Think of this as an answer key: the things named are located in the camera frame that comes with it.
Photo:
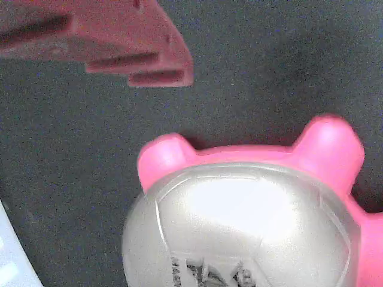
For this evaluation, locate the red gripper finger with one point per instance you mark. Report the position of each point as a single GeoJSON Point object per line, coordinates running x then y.
{"type": "Point", "coordinates": [119, 33]}

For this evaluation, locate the white plastic basket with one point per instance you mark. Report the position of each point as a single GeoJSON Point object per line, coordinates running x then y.
{"type": "Point", "coordinates": [15, 257]}

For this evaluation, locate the pink toy with silver dome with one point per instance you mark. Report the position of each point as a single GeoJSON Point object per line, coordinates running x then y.
{"type": "Point", "coordinates": [239, 224]}

